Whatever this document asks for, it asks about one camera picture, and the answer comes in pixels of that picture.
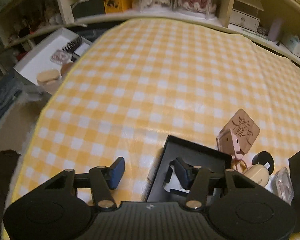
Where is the black cardboard box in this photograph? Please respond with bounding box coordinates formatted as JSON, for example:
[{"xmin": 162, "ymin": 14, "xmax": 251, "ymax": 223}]
[{"xmin": 146, "ymin": 135, "xmax": 231, "ymax": 202}]

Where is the pink eyelash curler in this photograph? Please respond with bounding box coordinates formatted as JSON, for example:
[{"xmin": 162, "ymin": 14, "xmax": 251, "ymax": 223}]
[{"xmin": 216, "ymin": 129, "xmax": 248, "ymax": 172}]

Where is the beige oval case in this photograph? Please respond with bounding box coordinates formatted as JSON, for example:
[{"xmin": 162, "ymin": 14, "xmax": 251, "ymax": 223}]
[{"xmin": 243, "ymin": 164, "xmax": 269, "ymax": 187}]

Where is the carved wooden block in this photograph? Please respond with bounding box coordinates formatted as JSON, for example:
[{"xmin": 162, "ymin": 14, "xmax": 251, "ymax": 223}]
[{"xmin": 220, "ymin": 108, "xmax": 260, "ymax": 154}]

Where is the black round compact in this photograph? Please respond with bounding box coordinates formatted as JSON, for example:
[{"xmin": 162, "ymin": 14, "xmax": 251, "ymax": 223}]
[{"xmin": 251, "ymin": 151, "xmax": 275, "ymax": 175}]

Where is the clear press-on nail box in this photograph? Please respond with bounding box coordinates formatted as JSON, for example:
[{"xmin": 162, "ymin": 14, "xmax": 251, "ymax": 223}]
[{"xmin": 274, "ymin": 167, "xmax": 294, "ymax": 205}]

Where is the yellow checkered tablecloth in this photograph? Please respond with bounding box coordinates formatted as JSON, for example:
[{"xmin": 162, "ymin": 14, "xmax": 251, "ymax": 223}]
[{"xmin": 12, "ymin": 18, "xmax": 300, "ymax": 202}]

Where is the beige oval container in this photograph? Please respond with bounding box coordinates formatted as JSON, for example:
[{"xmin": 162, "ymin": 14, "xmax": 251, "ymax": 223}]
[{"xmin": 37, "ymin": 69, "xmax": 60, "ymax": 94}]

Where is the white tray box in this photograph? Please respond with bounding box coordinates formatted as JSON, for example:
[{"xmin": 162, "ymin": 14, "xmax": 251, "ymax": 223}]
[{"xmin": 14, "ymin": 28, "xmax": 79, "ymax": 85}]

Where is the pink patterned case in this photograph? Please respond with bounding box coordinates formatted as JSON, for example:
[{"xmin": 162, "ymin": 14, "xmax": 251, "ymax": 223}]
[{"xmin": 50, "ymin": 50, "xmax": 72, "ymax": 65}]

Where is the dark blue folded cloth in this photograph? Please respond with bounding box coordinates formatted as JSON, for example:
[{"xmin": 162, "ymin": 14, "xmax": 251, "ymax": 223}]
[{"xmin": 0, "ymin": 72, "xmax": 22, "ymax": 119}]

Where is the black comb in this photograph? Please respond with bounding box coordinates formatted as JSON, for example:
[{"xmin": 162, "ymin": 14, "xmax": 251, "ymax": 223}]
[{"xmin": 62, "ymin": 36, "xmax": 82, "ymax": 54}]

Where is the white mini drawer unit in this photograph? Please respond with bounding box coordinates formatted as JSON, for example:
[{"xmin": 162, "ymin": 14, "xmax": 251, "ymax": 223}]
[{"xmin": 229, "ymin": 0, "xmax": 263, "ymax": 32}]

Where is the white tissue box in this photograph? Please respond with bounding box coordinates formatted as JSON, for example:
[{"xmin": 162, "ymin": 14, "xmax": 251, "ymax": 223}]
[{"xmin": 281, "ymin": 33, "xmax": 300, "ymax": 58}]

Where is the lilac bottle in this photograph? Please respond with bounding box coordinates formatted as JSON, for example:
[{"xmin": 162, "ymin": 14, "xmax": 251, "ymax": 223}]
[{"xmin": 267, "ymin": 18, "xmax": 283, "ymax": 42}]

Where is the yellow box on shelf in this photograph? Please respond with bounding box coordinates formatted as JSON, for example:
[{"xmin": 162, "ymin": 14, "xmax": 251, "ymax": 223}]
[{"xmin": 103, "ymin": 0, "xmax": 132, "ymax": 14}]

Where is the wooden headboard shelf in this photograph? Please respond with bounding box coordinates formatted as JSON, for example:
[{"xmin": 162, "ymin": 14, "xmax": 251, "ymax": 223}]
[{"xmin": 0, "ymin": 0, "xmax": 300, "ymax": 66}]

